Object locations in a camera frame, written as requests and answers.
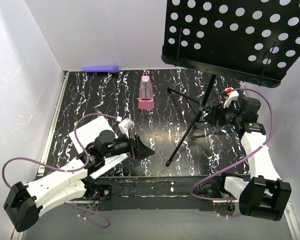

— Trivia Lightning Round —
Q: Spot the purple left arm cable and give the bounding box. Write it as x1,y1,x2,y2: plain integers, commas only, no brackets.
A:
1,113,123,229

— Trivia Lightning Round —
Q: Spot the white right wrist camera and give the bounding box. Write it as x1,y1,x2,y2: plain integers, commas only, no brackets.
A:
223,87,239,109

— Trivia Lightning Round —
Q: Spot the white sheet music page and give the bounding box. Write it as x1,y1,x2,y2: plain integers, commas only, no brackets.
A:
68,116,128,180

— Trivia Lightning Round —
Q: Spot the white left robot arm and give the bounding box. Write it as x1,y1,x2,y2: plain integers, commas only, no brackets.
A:
3,130,155,233

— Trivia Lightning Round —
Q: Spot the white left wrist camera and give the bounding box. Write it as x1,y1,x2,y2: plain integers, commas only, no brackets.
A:
118,118,134,138

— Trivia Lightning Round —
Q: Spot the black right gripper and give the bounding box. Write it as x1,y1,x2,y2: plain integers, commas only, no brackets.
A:
203,99,243,127

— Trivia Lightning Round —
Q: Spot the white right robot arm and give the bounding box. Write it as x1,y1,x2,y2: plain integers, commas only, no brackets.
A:
206,96,292,221

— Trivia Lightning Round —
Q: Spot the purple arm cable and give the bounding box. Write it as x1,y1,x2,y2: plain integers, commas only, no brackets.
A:
1,113,123,229
190,87,276,218

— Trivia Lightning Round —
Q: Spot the black folding music stand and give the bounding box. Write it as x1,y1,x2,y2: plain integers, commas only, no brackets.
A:
160,0,300,168

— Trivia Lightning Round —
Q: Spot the aluminium left side rail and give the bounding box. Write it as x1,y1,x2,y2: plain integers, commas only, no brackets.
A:
40,71,70,164

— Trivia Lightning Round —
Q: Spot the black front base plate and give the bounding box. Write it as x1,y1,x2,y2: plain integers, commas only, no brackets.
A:
95,176,214,211

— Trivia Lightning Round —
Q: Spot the pink metronome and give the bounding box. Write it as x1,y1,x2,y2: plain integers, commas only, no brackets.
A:
138,75,155,110

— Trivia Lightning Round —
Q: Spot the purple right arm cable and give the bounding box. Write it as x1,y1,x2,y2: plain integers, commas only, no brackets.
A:
190,87,276,218

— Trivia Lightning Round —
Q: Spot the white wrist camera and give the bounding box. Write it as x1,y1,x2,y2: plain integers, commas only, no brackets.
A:
118,118,134,138
223,87,239,109

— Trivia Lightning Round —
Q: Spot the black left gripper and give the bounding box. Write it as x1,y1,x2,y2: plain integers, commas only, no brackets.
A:
103,129,155,161

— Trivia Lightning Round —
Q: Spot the purple cylindrical case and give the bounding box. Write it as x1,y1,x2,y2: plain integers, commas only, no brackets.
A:
82,65,119,73

